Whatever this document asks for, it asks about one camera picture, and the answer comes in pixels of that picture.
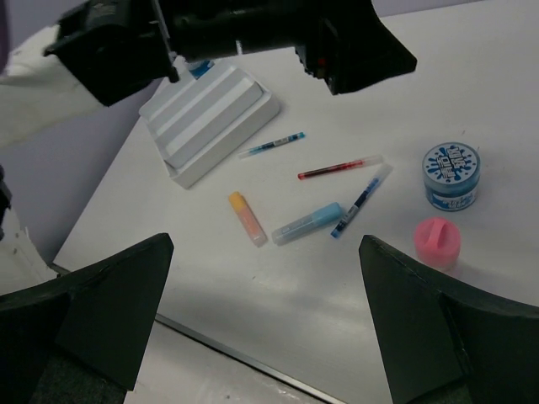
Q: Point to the red ink refill pen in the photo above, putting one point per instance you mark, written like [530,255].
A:
[345,166]

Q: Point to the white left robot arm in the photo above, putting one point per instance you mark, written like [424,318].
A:
[37,91]

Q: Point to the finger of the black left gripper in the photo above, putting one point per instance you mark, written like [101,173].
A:
[346,45]

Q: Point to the pink capped bottle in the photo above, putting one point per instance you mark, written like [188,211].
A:
[437,243]

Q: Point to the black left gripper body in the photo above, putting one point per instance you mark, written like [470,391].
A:
[117,48]

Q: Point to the blue ink refill pen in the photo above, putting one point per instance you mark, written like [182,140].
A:
[271,145]

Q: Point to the blue highlighter marker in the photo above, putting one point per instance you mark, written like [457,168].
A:
[307,224]

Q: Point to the white compartment tray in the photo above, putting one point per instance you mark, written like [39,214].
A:
[197,122]

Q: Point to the dark blue gel pen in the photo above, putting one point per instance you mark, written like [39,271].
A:
[380,175]

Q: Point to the blue slime jar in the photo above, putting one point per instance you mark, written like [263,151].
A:
[199,68]
[451,173]

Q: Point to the orange highlighter marker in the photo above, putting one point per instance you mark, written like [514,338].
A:
[249,221]

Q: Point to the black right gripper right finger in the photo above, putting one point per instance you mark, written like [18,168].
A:
[445,341]

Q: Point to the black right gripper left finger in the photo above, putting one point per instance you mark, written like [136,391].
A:
[81,338]

